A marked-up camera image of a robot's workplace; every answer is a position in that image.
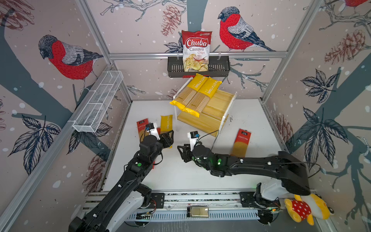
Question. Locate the yellow plush toy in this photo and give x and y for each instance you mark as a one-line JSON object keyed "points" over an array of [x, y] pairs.
{"points": [[307, 208]]}

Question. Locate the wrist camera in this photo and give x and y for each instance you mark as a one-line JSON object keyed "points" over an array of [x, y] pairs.
{"points": [[193, 137], [151, 128]]}

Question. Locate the red spaghetti box far left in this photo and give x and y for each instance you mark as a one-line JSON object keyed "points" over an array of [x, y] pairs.
{"points": [[142, 131]]}

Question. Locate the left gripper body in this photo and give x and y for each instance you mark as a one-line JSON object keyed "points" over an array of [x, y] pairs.
{"points": [[165, 144]]}

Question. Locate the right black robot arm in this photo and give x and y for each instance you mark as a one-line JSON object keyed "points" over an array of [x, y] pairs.
{"points": [[288, 173]]}

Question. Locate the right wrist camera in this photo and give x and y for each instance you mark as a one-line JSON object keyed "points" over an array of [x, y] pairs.
{"points": [[193, 137]]}

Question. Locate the small glass container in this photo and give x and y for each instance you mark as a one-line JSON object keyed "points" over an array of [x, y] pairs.
{"points": [[198, 212]]}

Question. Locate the wooden two-tier shelf rack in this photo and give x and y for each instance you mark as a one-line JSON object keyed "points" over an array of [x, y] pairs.
{"points": [[213, 117]]}

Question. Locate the red spaghetti box right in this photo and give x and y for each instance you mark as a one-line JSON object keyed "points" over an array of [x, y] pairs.
{"points": [[241, 143]]}

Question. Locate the Chuba cassava chips bag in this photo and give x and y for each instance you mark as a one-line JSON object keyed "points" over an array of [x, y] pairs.
{"points": [[196, 50]]}

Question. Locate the white mesh wall basket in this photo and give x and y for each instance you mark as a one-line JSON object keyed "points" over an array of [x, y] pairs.
{"points": [[94, 111]]}

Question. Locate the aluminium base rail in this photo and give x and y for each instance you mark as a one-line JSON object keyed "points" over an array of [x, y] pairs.
{"points": [[171, 206]]}

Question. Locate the red spaghetti box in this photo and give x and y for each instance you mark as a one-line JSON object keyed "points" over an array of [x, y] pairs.
{"points": [[241, 143], [142, 131]]}

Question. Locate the yellow spaghetti bag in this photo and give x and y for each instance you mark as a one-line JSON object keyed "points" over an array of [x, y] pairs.
{"points": [[166, 124], [186, 93], [202, 97]]}

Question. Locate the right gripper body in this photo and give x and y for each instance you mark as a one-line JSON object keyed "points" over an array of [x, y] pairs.
{"points": [[187, 155]]}

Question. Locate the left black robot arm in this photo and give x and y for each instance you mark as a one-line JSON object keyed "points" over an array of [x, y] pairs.
{"points": [[129, 193]]}

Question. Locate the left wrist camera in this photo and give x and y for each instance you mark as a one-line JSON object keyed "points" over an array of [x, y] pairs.
{"points": [[151, 128]]}

